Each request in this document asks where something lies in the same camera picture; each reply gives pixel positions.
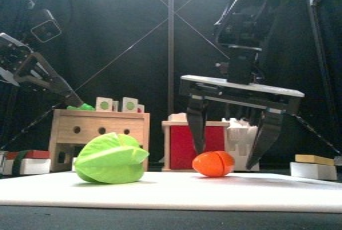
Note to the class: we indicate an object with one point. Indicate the orange toy carrot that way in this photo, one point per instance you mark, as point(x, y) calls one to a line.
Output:
point(213, 164)

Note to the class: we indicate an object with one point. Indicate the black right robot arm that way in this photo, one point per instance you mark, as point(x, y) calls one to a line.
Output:
point(262, 4)

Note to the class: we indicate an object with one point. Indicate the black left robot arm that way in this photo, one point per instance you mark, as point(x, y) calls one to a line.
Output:
point(51, 2)

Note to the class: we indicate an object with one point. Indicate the white cutting board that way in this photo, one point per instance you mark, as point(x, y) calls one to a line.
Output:
point(177, 192)

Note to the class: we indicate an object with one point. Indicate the small white toy piece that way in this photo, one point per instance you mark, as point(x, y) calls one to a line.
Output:
point(177, 117)

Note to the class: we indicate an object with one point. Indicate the wooden cabinet with red door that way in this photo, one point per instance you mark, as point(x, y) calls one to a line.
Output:
point(177, 140)

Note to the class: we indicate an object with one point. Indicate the white toy knife block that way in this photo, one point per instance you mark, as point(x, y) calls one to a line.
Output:
point(238, 134)

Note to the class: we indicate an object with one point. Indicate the wooden toy fork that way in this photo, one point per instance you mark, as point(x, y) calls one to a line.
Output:
point(234, 135)

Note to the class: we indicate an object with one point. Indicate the small green toy vegetable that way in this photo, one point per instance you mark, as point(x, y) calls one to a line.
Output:
point(84, 107)

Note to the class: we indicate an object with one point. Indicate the wooden block with green dot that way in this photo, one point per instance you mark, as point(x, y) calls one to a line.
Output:
point(104, 105)
point(129, 105)

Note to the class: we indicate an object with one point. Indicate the yellow block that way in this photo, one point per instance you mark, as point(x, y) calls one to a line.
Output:
point(314, 159)

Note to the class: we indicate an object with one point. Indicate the small wooden block red dot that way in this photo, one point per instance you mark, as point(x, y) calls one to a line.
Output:
point(140, 108)

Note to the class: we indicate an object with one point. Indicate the wooden toy stove cabinet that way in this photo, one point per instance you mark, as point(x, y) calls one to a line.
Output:
point(88, 125)

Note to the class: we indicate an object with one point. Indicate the thin diagonal brace rod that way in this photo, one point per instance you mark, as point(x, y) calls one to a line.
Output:
point(195, 29)
point(124, 52)

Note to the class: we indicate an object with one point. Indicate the green toy cabbage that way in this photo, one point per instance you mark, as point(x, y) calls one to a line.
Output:
point(111, 159)

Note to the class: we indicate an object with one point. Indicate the red white box green band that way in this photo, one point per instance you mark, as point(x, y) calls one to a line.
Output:
point(33, 164)

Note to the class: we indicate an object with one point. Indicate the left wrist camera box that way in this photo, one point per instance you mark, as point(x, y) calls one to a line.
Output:
point(45, 30)

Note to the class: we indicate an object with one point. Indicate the slanted metal frame pole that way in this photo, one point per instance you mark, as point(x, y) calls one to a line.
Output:
point(320, 57)

